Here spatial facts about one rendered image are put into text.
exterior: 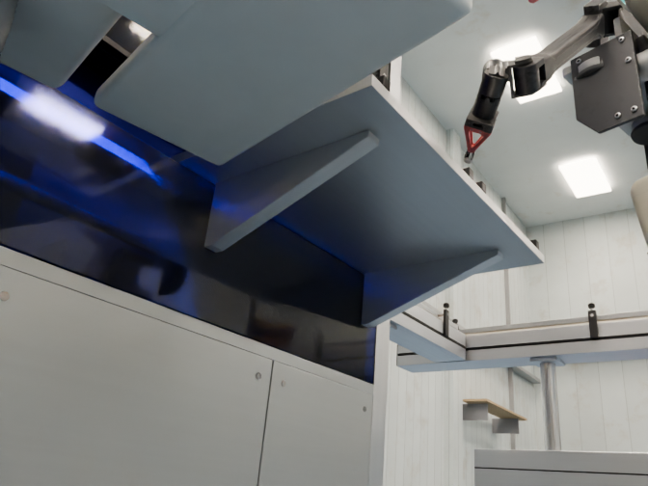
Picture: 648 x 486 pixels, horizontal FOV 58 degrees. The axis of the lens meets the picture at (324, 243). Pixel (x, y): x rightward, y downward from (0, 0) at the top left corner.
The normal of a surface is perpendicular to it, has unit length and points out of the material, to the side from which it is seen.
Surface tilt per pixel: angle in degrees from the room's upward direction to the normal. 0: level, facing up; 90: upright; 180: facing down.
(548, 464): 90
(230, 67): 180
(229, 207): 90
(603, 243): 90
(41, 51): 180
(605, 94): 90
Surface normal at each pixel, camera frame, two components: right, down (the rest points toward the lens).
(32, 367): 0.80, -0.18
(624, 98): -0.76, -0.32
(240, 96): -0.09, 0.91
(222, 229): -0.60, -0.37
